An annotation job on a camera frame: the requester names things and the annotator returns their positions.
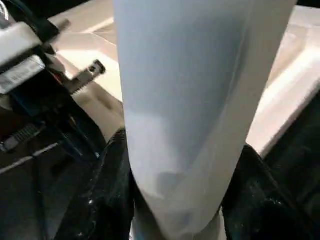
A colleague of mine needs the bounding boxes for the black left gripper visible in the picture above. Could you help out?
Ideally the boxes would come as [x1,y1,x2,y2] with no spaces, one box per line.
[0,0,107,152]

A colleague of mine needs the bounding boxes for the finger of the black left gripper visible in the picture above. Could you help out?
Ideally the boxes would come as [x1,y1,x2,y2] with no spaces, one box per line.
[55,114,110,162]

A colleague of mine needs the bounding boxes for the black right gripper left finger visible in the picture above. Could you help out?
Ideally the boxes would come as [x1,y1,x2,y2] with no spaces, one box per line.
[54,128,137,240]

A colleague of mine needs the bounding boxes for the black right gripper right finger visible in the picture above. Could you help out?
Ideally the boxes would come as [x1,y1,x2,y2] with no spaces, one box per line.
[221,144,320,240]

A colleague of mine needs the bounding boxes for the white plastic table leg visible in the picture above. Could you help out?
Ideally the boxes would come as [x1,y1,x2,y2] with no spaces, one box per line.
[112,0,299,240]

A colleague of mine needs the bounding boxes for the white plastic table top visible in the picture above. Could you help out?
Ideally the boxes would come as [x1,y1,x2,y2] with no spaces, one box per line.
[47,0,320,158]

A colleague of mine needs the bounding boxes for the black work mat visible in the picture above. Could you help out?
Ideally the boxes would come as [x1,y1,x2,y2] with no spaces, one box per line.
[0,0,320,240]

